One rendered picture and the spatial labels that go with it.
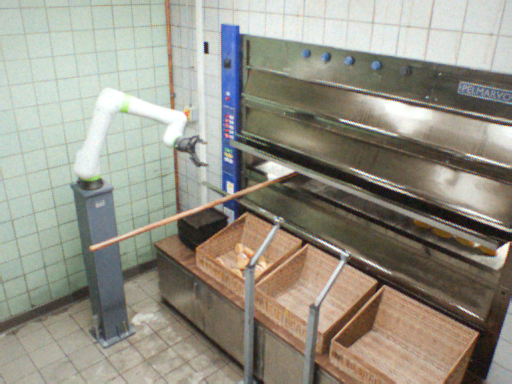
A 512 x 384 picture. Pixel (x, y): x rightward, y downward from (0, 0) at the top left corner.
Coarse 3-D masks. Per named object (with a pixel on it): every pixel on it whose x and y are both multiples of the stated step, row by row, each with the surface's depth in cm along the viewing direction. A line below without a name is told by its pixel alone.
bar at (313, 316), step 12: (204, 180) 318; (276, 228) 270; (288, 228) 264; (312, 240) 252; (336, 252) 241; (348, 252) 239; (252, 264) 266; (252, 276) 267; (336, 276) 237; (252, 288) 271; (324, 288) 236; (252, 300) 274; (252, 312) 278; (312, 312) 233; (252, 324) 282; (312, 324) 236; (252, 336) 286; (312, 336) 238; (252, 348) 290; (312, 348) 242; (252, 360) 295; (312, 360) 247; (252, 372) 299; (312, 372) 251
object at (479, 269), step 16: (256, 176) 332; (272, 176) 325; (304, 192) 302; (336, 208) 284; (368, 224) 269; (384, 224) 265; (400, 240) 255; (416, 240) 249; (448, 256) 236; (464, 256) 236; (480, 272) 226; (496, 272) 223
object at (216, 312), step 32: (160, 256) 357; (192, 256) 341; (160, 288) 372; (192, 288) 332; (224, 288) 307; (192, 320) 346; (224, 320) 311; (256, 320) 282; (224, 352) 332; (256, 352) 293; (288, 352) 267
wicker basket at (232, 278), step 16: (240, 224) 345; (256, 224) 340; (208, 240) 328; (224, 240) 339; (240, 240) 351; (256, 240) 340; (288, 240) 319; (208, 256) 314; (224, 256) 341; (272, 256) 329; (288, 256) 306; (208, 272) 320; (224, 272) 305; (240, 288) 296; (272, 288) 305
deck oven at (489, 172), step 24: (240, 48) 308; (240, 72) 315; (240, 96) 321; (240, 120) 328; (312, 120) 279; (384, 144) 246; (408, 144) 235; (240, 168) 343; (336, 168) 275; (456, 168) 220; (480, 168) 212; (288, 192) 312; (264, 216) 338; (336, 216) 286; (360, 264) 282; (504, 264) 216; (408, 288) 261; (504, 288) 219; (456, 312) 242; (504, 312) 222; (480, 360) 239
